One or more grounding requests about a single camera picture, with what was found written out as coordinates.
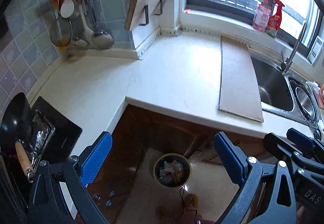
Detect chrome faucet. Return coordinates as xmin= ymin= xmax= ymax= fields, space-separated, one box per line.
xmin=280 ymin=20 xmax=307 ymax=73

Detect pink soap refill pouch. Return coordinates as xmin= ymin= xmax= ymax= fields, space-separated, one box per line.
xmin=252 ymin=0 xmax=274 ymax=33

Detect white slotted spoon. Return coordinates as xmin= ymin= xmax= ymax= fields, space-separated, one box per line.
xmin=76 ymin=0 xmax=94 ymax=47

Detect white rice paddle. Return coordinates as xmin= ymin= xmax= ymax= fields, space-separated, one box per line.
xmin=60 ymin=0 xmax=75 ymax=18

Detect stainless steel sink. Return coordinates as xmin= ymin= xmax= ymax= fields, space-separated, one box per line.
xmin=250 ymin=52 xmax=322 ymax=127

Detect black gas stove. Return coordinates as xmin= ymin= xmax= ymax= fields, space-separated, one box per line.
xmin=27 ymin=96 xmax=83 ymax=164

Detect wooden cabinet doors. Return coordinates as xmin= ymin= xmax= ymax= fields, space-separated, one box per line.
xmin=76 ymin=104 xmax=269 ymax=224

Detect yellow slipper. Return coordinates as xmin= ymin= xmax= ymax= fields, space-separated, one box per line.
xmin=184 ymin=193 xmax=198 ymax=208

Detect brown cardboard sheet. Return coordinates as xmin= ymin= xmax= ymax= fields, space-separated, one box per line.
xmin=218 ymin=37 xmax=264 ymax=123

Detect black wok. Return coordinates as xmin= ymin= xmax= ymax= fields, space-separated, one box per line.
xmin=1 ymin=92 xmax=36 ymax=181

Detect round trash bin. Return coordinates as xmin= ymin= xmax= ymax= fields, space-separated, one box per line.
xmin=153 ymin=153 xmax=192 ymax=188

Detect red spray bottle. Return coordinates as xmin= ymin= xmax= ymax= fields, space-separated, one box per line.
xmin=265 ymin=0 xmax=285 ymax=38

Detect mesh strainer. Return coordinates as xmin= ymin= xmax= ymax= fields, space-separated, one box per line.
xmin=49 ymin=0 xmax=72 ymax=51

